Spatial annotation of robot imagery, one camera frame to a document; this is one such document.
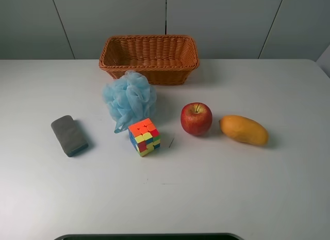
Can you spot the brown wicker basket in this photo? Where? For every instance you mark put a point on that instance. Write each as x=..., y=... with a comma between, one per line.
x=162, y=59

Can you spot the blue mesh bath sponge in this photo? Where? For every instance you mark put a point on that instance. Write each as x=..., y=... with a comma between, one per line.
x=129, y=100

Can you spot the multicoloured puzzle cube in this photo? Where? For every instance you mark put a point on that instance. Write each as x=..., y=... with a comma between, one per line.
x=144, y=136

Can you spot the grey board eraser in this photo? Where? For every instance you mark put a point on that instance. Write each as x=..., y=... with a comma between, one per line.
x=69, y=135

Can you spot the yellow mango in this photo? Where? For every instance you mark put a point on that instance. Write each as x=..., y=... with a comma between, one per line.
x=244, y=130

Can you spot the red apple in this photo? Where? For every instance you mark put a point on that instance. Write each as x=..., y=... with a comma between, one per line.
x=196, y=118

